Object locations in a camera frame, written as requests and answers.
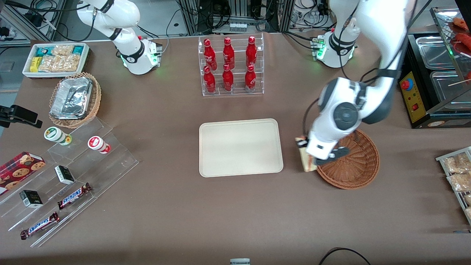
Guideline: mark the triangle sandwich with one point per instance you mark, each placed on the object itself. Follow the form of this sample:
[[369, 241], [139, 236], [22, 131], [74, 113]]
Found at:
[[307, 163]]

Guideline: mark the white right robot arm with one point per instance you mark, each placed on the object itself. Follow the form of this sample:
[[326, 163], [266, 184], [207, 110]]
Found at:
[[128, 51]]

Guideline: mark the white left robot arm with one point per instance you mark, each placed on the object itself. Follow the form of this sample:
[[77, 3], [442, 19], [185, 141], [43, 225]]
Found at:
[[371, 99]]

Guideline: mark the brown wicker basket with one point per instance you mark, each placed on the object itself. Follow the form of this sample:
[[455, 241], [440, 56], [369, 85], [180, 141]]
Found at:
[[357, 165]]

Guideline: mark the beige plastic tray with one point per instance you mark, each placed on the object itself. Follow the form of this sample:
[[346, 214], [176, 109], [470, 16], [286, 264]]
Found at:
[[239, 147]]

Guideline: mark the light wicker basket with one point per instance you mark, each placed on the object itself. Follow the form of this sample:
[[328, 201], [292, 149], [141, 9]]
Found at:
[[97, 99]]

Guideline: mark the tray of packaged snacks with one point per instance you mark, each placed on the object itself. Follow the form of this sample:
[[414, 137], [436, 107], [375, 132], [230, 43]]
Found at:
[[441, 159]]

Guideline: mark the green lid sunflower cup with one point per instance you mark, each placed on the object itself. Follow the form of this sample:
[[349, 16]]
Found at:
[[54, 134]]

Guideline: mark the silver foil container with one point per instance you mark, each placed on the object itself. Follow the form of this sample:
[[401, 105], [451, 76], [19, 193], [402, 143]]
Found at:
[[70, 97]]

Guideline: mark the white plastic snack bin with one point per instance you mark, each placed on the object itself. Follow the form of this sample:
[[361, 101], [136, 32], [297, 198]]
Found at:
[[55, 76]]

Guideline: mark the yellow snack pack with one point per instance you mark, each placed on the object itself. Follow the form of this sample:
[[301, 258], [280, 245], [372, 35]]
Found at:
[[35, 64]]

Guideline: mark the red tartan cookie box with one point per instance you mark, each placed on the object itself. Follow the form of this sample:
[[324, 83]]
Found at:
[[18, 169]]

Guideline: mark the clear nut snack bag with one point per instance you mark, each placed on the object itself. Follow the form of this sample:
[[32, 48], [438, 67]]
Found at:
[[62, 50], [60, 63]]

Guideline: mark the teal snack pack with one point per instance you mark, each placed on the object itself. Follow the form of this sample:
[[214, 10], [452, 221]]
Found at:
[[78, 49], [42, 52]]

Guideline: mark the small black carton box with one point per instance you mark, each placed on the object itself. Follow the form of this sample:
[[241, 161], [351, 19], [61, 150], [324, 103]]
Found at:
[[31, 198], [64, 175]]

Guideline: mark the red lid yogurt cup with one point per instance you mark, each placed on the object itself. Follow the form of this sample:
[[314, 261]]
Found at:
[[96, 142]]

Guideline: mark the red cola bottle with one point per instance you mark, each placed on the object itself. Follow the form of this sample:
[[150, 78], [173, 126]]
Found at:
[[208, 55], [250, 79], [228, 55], [209, 81], [227, 79], [251, 53]]

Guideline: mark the Snickers chocolate bar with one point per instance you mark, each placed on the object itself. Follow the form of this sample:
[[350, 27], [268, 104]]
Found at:
[[39, 225], [73, 196]]

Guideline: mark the red emergency stop button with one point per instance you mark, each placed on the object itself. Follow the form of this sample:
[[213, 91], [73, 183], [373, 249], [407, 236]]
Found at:
[[406, 84]]

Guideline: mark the black food warmer display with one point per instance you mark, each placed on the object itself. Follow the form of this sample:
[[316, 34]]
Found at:
[[423, 106]]

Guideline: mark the clear acrylic stepped shelf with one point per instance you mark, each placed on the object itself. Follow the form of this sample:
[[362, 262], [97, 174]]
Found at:
[[117, 162]]

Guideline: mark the clear acrylic bottle rack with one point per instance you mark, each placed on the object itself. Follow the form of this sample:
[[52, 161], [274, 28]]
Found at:
[[238, 60]]

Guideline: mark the white power strip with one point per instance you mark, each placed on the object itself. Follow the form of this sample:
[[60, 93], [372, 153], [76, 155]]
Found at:
[[238, 27]]

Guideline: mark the steel food pan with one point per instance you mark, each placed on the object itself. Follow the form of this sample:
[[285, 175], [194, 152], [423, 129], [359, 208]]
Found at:
[[447, 88], [434, 51]]

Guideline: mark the small grey device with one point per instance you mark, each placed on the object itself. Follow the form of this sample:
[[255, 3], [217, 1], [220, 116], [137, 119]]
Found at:
[[240, 262]]

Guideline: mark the red sausage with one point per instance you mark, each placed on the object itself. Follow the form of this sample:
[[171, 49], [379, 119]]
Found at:
[[464, 38], [460, 23]]

